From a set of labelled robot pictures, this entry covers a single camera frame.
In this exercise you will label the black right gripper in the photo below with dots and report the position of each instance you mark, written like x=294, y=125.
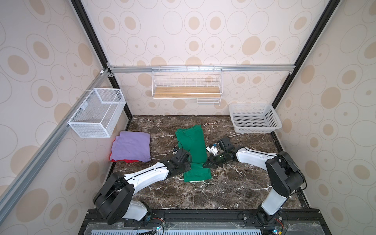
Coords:
x=216, y=160

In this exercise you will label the wooden shelf board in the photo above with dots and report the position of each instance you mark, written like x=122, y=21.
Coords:
x=187, y=93

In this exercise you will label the green t-shirt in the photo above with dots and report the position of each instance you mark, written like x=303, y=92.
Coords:
x=192, y=140

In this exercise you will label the folded purple t-shirt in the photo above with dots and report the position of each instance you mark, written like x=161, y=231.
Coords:
x=141, y=142

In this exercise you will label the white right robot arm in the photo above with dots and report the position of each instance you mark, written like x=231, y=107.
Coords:
x=284, y=175

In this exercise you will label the aluminium left wall rail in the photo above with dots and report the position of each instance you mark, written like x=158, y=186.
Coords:
x=18, y=187

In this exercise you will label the white plastic laundry basket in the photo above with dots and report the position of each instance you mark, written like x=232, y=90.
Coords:
x=254, y=118

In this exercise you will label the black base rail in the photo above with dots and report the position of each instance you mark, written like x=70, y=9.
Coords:
x=210, y=222

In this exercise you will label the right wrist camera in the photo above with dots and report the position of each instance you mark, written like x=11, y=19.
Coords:
x=214, y=149

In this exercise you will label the black right corner post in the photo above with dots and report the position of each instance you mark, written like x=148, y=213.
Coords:
x=308, y=46

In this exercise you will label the white wire wall shelf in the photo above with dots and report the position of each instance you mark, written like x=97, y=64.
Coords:
x=190, y=79

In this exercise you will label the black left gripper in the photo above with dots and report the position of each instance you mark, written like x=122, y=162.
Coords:
x=188, y=166

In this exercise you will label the black corner post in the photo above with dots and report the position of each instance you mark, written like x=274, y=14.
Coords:
x=308, y=46
x=90, y=32

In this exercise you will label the horizontal aluminium back rail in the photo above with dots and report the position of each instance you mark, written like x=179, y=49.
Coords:
x=224, y=68

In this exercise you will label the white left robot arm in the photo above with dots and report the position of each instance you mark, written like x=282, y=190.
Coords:
x=114, y=200

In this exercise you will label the white wire mesh basket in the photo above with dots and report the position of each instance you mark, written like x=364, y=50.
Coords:
x=98, y=114

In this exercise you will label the folded red t-shirt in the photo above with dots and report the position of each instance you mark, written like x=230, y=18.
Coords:
x=124, y=161

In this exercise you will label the black left corner post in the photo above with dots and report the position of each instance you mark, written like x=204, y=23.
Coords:
x=90, y=32

